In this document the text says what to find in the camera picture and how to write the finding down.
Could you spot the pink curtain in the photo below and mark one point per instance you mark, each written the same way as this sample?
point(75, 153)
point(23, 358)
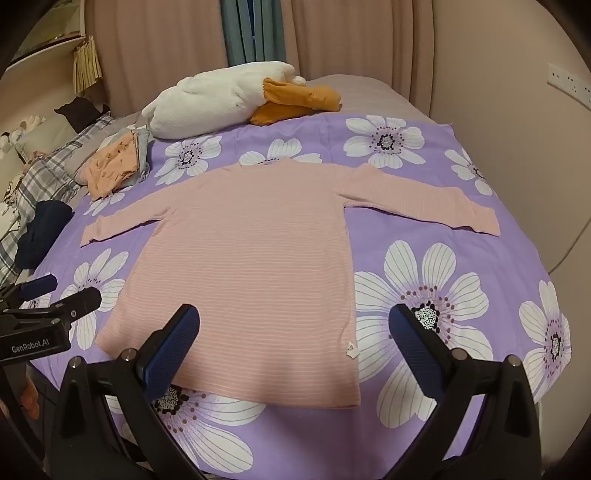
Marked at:
point(161, 41)

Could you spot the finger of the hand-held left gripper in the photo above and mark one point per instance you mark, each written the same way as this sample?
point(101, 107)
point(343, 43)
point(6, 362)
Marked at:
point(78, 302)
point(41, 285)

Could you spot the white power strip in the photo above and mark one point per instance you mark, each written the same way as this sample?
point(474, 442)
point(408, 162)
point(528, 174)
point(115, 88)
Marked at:
point(570, 83)

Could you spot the black cloth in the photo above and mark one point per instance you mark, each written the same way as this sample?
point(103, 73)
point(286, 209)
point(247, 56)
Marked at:
point(78, 113)

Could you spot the small stuffed toys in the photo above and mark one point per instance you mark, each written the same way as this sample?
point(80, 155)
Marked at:
point(18, 134)

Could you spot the purple floral bed sheet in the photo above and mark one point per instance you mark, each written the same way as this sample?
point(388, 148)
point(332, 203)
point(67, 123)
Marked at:
point(392, 221)

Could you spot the person's left hand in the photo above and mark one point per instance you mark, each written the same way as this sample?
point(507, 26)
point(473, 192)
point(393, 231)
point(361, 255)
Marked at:
point(30, 397)

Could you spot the white shelf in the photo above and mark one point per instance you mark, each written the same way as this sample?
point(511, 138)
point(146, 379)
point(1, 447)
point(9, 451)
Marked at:
point(41, 53)

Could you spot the blue curtain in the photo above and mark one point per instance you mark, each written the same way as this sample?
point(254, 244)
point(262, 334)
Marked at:
point(240, 27)

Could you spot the pink striped long-sleeve shirt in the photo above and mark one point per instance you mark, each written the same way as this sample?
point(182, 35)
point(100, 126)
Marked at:
point(240, 258)

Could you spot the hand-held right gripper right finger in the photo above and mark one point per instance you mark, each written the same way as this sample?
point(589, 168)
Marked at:
point(415, 346)

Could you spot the white goose plush toy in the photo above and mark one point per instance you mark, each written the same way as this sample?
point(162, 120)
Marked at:
point(207, 101)

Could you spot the grey pillow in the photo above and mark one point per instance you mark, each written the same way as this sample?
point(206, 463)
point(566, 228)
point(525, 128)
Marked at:
point(46, 134)

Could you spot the tan hanging fringe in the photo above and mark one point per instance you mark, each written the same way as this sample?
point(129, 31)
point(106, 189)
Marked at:
point(87, 64)

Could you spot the orange patterned garment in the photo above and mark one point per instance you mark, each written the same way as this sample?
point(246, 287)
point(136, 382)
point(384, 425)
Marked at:
point(111, 170)

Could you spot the dark navy cloth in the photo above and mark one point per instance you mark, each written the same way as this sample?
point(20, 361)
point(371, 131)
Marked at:
point(41, 226)

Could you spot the grey plaid blanket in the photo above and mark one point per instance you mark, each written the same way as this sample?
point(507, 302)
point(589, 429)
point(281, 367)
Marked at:
point(51, 170)

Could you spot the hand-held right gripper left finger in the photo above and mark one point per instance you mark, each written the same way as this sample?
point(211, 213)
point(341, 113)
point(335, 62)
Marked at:
point(173, 350)

